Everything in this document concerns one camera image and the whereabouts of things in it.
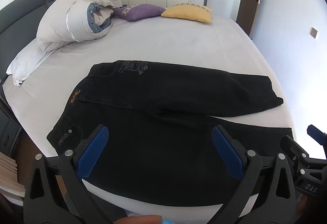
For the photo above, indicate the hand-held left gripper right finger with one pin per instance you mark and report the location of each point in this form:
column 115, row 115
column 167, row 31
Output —
column 226, row 152

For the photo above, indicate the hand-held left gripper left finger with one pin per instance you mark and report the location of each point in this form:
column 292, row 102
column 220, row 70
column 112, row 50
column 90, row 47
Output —
column 93, row 155

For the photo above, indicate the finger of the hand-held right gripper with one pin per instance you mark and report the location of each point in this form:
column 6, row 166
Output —
column 315, row 133
column 291, row 146

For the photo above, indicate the black pants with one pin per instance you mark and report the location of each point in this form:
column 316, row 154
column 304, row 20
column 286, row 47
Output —
column 153, row 137

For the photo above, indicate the person's left hand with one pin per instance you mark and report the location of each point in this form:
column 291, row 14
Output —
column 138, row 220

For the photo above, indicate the dark grey nightstand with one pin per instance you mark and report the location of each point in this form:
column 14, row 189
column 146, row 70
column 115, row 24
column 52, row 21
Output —
column 7, row 132

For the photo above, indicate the white pillow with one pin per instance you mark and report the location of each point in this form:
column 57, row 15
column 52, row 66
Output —
column 25, row 60

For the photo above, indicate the bed with white sheet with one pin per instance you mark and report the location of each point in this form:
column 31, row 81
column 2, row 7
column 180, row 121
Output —
column 178, row 42

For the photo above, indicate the rolled white duvet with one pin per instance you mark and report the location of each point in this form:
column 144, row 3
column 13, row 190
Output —
column 63, row 22

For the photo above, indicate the yellow cushion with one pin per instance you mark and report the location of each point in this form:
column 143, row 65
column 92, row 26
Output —
column 189, row 13

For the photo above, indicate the purple cushion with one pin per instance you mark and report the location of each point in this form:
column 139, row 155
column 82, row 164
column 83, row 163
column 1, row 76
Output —
column 143, row 12

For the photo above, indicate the beige wall switch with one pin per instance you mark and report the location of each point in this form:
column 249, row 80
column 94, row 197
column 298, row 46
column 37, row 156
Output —
column 314, row 32

